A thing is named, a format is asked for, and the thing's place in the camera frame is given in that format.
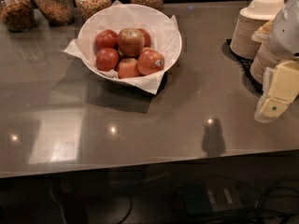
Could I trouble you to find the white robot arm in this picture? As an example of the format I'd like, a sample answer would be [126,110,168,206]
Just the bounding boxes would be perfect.
[254,0,299,123]

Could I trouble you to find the paper bowl stack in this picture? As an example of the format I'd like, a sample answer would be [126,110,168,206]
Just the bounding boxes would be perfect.
[250,21,281,84]
[230,0,284,60]

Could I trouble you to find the black device under table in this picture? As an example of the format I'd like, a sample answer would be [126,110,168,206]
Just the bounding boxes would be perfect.
[180,181,246,217]

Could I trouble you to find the black mat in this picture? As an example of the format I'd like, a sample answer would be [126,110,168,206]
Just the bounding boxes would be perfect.
[230,49,263,97]

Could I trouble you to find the red apple back left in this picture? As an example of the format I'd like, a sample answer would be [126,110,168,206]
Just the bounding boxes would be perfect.
[95,29,118,50]

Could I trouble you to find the front paper bowl stack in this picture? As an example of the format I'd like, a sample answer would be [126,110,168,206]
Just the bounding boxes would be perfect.
[250,21,281,84]

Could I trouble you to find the white paper liner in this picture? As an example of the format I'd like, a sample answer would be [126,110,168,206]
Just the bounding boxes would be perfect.
[62,0,179,95]

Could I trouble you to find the back paper bowl stack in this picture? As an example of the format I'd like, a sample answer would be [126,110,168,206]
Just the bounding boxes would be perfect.
[230,0,284,60]

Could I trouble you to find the white bowl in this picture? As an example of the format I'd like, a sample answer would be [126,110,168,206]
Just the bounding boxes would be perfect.
[77,3,183,83]

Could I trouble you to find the red apple back right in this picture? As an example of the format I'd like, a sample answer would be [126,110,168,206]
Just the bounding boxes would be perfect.
[138,28,151,47]

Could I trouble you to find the red apple front middle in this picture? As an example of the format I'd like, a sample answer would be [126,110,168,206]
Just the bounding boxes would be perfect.
[117,58,141,78]

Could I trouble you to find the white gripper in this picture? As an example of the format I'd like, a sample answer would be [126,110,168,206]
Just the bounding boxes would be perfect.
[254,3,299,123]

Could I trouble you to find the red apple with sticker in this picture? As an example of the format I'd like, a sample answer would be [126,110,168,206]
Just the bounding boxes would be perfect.
[137,49,164,76]

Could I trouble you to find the black cables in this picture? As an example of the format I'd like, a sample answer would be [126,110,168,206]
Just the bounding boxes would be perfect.
[242,177,299,224]

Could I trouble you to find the red apple front left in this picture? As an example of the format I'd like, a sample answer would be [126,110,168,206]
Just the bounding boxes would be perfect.
[95,48,120,72]

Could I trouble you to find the glass jar far left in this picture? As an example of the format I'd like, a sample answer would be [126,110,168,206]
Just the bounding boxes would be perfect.
[0,0,36,32]

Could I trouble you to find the large top apple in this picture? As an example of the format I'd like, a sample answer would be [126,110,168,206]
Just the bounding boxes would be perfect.
[118,28,145,57]

